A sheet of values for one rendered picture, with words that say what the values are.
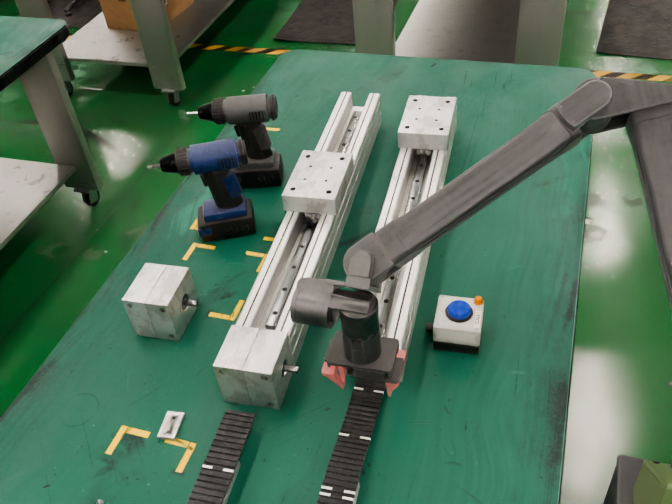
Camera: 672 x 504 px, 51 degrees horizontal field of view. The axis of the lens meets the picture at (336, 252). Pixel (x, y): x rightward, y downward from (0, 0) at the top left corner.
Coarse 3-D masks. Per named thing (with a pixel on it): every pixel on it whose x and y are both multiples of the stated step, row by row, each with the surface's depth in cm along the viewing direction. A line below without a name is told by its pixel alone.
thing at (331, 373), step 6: (330, 342) 112; (324, 366) 109; (336, 366) 109; (324, 372) 108; (330, 372) 108; (336, 372) 110; (342, 372) 114; (330, 378) 110; (336, 378) 110; (342, 378) 114; (342, 384) 113
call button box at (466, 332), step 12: (444, 300) 123; (468, 300) 123; (444, 312) 121; (480, 312) 120; (432, 324) 125; (444, 324) 119; (456, 324) 119; (468, 324) 119; (480, 324) 119; (444, 336) 120; (456, 336) 119; (468, 336) 118; (480, 336) 120; (444, 348) 122; (456, 348) 121; (468, 348) 120
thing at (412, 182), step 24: (456, 120) 173; (408, 168) 152; (432, 168) 148; (408, 192) 150; (432, 192) 142; (384, 216) 138; (408, 264) 127; (384, 288) 127; (408, 288) 123; (384, 312) 123; (408, 312) 119; (384, 336) 120; (408, 336) 120
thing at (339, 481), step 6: (330, 474) 103; (324, 480) 102; (330, 480) 102; (336, 480) 102; (342, 480) 102; (348, 480) 102; (354, 480) 102; (336, 486) 101; (342, 486) 101; (348, 486) 101; (354, 486) 101
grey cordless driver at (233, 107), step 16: (240, 96) 151; (256, 96) 151; (272, 96) 151; (192, 112) 153; (208, 112) 151; (224, 112) 151; (240, 112) 150; (256, 112) 150; (272, 112) 150; (240, 128) 155; (256, 128) 155; (256, 144) 157; (256, 160) 159; (272, 160) 159; (240, 176) 160; (256, 176) 160; (272, 176) 160
